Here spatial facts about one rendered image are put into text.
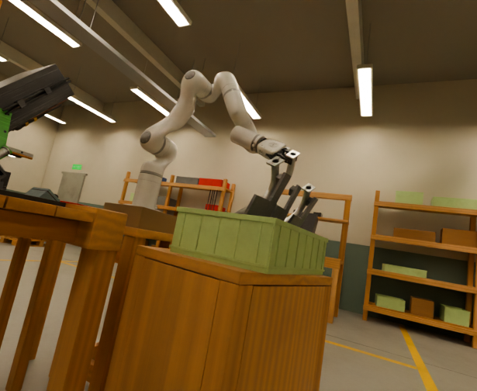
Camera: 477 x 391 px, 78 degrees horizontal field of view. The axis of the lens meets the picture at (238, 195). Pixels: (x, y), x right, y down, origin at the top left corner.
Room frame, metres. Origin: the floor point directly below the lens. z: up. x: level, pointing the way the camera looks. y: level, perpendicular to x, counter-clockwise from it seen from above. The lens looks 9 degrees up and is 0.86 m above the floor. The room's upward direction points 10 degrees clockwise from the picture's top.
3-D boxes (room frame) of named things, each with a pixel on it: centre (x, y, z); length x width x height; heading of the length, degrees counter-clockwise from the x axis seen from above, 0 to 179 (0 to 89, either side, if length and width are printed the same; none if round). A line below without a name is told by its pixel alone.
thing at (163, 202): (7.23, 1.56, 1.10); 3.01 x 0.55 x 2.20; 64
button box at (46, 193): (1.43, 0.93, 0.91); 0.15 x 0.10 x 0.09; 60
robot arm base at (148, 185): (1.55, 0.48, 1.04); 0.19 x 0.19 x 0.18
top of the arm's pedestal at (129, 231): (1.55, 0.48, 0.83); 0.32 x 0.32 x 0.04; 61
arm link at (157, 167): (1.59, 0.46, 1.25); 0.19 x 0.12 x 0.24; 152
